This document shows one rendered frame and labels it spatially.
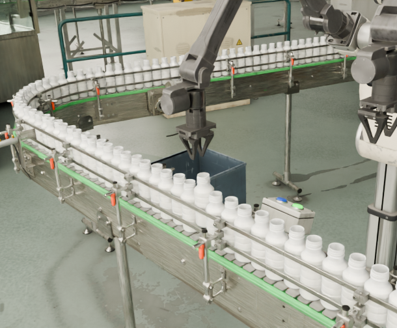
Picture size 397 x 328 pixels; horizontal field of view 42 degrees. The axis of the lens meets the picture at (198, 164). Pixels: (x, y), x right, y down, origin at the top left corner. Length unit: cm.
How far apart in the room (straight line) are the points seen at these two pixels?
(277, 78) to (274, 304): 246
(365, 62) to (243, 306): 76
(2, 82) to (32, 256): 364
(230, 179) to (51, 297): 143
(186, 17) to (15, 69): 236
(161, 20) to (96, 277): 320
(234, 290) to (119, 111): 197
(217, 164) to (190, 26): 355
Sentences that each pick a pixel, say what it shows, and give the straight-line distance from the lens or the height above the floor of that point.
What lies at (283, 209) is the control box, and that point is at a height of 111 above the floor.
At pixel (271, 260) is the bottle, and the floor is 106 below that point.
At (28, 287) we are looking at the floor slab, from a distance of 331.
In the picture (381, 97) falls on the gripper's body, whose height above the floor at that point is 150.
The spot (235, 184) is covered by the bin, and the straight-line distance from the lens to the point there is 223.
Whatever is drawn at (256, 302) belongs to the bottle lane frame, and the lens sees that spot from 147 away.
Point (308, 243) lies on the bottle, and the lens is 128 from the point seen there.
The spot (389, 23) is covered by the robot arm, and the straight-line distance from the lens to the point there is 119.
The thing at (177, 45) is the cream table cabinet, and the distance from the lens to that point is 576.
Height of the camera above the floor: 184
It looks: 23 degrees down
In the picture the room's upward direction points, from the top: 3 degrees counter-clockwise
